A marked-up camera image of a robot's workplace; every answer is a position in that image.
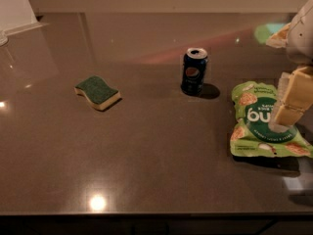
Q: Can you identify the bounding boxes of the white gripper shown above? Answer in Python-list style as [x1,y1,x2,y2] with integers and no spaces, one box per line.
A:
[266,0,313,133]

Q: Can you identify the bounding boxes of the dark blue pepsi can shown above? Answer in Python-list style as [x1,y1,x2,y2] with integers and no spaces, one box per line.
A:
[181,47,208,96]

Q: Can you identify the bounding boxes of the green and yellow sponge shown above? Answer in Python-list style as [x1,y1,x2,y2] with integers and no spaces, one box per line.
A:
[74,75,121,111]

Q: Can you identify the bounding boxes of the green dang chips bag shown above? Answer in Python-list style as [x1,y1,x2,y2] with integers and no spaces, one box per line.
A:
[230,81,313,158]

